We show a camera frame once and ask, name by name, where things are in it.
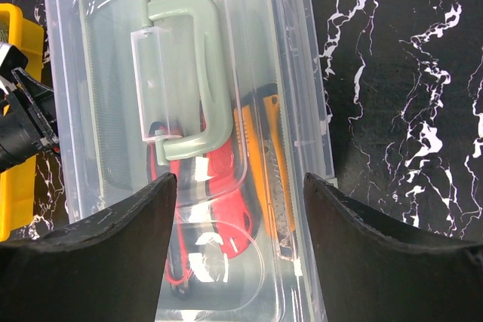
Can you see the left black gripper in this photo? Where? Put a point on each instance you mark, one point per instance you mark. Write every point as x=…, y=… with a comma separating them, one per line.
x=30, y=124

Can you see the clear grey plastic toolbox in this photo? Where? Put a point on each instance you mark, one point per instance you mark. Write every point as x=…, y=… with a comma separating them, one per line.
x=131, y=72

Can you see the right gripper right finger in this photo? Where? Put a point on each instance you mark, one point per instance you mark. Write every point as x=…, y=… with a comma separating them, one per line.
x=372, y=267

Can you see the yellow plastic tray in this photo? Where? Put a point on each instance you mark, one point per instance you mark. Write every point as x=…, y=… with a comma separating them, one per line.
x=18, y=169

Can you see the red utility knife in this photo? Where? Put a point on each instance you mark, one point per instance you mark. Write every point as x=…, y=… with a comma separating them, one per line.
x=218, y=199

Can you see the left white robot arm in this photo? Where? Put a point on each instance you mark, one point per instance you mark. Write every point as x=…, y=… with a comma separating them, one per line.
x=11, y=58

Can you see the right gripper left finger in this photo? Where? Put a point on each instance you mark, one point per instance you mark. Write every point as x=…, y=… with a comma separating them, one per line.
x=106, y=267

